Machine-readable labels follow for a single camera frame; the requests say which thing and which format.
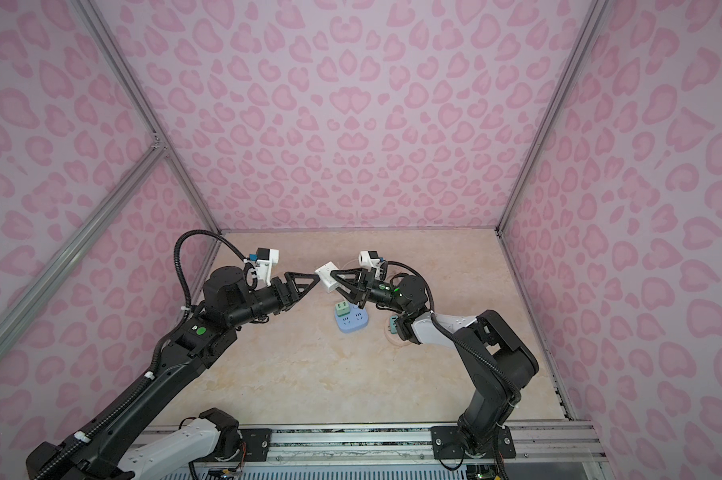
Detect white plug adapter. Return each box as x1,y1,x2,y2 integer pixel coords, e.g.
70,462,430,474
314,261,339,293

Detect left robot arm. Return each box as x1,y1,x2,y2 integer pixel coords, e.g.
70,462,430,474
26,266,320,479

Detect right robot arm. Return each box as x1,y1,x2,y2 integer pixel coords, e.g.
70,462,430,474
330,268,539,457

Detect aluminium frame diagonal bar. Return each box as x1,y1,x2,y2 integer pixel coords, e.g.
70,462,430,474
0,142,166,363

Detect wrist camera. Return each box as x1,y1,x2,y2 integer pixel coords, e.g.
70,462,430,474
245,247,280,287
358,250,384,280

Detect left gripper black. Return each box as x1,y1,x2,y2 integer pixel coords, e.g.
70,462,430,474
229,279,324,332

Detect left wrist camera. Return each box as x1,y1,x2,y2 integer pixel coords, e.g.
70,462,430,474
245,247,280,287

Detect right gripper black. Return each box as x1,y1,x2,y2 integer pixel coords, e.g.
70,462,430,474
326,271,406,318

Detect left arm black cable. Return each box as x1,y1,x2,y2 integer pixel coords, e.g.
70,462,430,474
26,229,248,480

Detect blue square power strip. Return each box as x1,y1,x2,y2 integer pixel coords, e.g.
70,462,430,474
334,304,369,334

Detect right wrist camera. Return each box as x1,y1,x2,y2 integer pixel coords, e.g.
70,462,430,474
358,250,384,280

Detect green plug adapter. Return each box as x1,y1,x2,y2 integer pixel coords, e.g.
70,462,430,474
335,301,351,318

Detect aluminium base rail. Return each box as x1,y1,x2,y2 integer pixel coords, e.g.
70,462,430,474
138,422,605,480

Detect pink round power strip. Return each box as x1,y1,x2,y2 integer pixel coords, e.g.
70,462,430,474
383,327,412,348

